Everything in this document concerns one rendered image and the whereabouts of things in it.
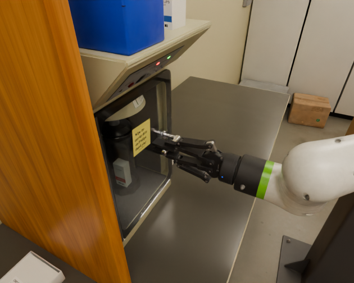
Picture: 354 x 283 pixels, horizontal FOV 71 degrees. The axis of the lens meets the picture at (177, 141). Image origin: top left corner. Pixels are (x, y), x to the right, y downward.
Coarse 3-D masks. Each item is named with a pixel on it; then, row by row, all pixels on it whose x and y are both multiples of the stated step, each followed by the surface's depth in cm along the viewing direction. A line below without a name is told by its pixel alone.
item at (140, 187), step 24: (168, 72) 65; (144, 96) 58; (168, 96) 69; (120, 120) 52; (144, 120) 61; (168, 120) 73; (120, 144) 55; (120, 168) 57; (144, 168) 68; (168, 168) 84; (120, 192) 60; (144, 192) 72; (120, 216) 63
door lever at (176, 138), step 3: (165, 132) 73; (165, 135) 73; (168, 135) 73; (171, 135) 72; (174, 135) 72; (177, 135) 72; (165, 138) 74; (171, 138) 72; (174, 138) 71; (177, 138) 71; (162, 150) 66; (165, 150) 66; (168, 150) 67; (162, 153) 66; (165, 153) 66; (168, 153) 67
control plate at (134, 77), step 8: (168, 56) 48; (152, 64) 43; (160, 64) 50; (136, 72) 39; (144, 72) 45; (152, 72) 52; (128, 80) 40; (136, 80) 46; (120, 88) 42; (128, 88) 48; (112, 96) 43
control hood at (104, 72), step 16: (176, 32) 46; (192, 32) 48; (80, 48) 37; (160, 48) 39; (176, 48) 48; (96, 64) 35; (112, 64) 34; (128, 64) 33; (144, 64) 39; (96, 80) 37; (112, 80) 35; (96, 96) 39
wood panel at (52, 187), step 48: (0, 0) 26; (48, 0) 24; (0, 48) 30; (48, 48) 26; (0, 96) 37; (48, 96) 31; (0, 144) 46; (48, 144) 37; (96, 144) 35; (0, 192) 62; (48, 192) 47; (96, 192) 39; (48, 240) 65; (96, 240) 49
